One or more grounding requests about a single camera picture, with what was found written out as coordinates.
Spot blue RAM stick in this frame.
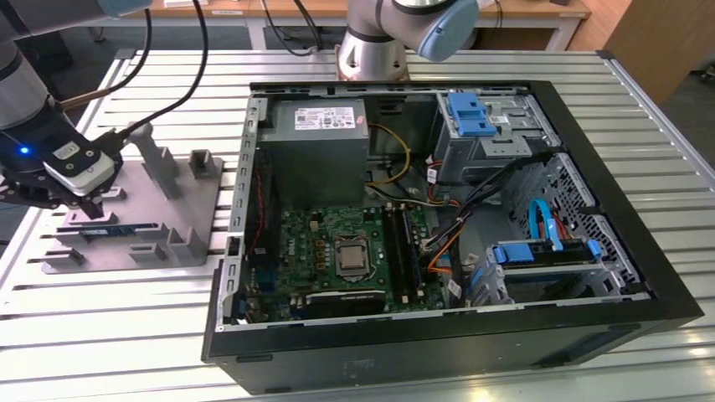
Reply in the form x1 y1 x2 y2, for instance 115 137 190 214
79 225 138 238

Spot black RAM slot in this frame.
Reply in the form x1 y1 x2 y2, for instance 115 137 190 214
381 203 409 305
388 203 416 305
394 204 420 301
401 204 425 301

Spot grey parts rack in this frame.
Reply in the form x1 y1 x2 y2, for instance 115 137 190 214
41 121 227 276

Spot green motherboard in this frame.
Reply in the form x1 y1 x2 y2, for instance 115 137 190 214
243 203 448 322

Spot grey power supply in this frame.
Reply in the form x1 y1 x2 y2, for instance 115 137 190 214
257 98 370 209

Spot silver CPU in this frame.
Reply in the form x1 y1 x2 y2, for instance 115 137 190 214
337 245 368 270

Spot CPU socket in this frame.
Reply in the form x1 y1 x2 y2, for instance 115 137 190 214
333 234 374 282

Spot black graphics card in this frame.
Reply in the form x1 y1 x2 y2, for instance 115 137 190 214
304 288 388 320

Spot wooden top desk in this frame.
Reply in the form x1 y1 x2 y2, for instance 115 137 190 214
54 0 593 51

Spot black PC case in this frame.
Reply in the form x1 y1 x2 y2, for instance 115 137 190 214
199 79 704 397

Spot blue plastic drive latch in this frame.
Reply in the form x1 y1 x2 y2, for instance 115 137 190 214
444 90 498 137

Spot grey metal drive cage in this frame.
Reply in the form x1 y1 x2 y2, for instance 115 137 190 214
433 90 560 185

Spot hard disk in blue carrier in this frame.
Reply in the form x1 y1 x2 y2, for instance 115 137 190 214
490 240 601 269

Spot grey metal disk bay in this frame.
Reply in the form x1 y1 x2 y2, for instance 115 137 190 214
465 240 641 307

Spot brown wooden cabinet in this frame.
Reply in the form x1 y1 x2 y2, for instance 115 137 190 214
568 0 715 106

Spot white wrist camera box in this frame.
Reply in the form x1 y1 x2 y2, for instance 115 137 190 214
42 140 122 198

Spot thin red wire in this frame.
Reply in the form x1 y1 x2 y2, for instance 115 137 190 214
253 171 269 252

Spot black hanging cables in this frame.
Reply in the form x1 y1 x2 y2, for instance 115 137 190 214
259 0 326 58

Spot yellow wire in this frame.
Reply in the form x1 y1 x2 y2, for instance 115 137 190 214
365 123 412 188

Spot coloured wire bundle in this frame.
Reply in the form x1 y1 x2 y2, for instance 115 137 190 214
365 183 464 210

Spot thin wires white connector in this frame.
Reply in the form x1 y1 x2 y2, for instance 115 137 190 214
422 154 448 185

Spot orange wire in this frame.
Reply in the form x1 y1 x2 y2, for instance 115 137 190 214
426 228 464 276

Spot blue flat wire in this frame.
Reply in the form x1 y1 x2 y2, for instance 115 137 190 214
526 198 565 252

